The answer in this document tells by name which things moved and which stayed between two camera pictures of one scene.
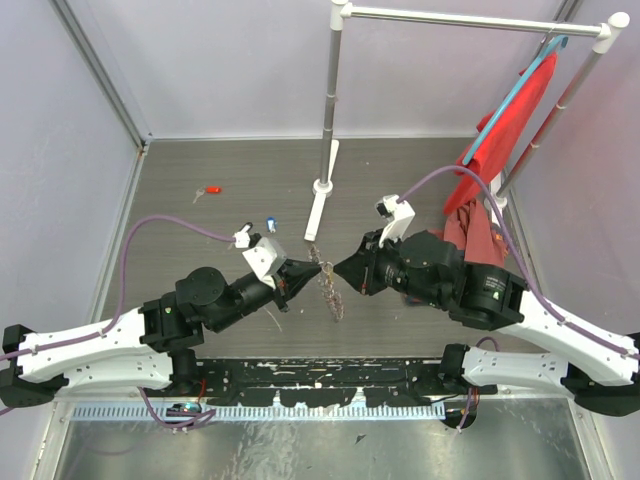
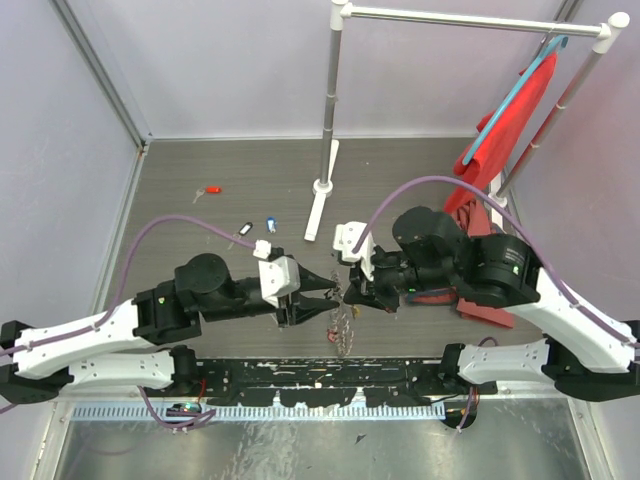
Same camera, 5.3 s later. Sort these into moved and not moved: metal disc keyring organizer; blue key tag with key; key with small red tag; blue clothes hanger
Moved: metal disc keyring organizer
Not moved: blue key tag with key; blue clothes hanger; key with small red tag
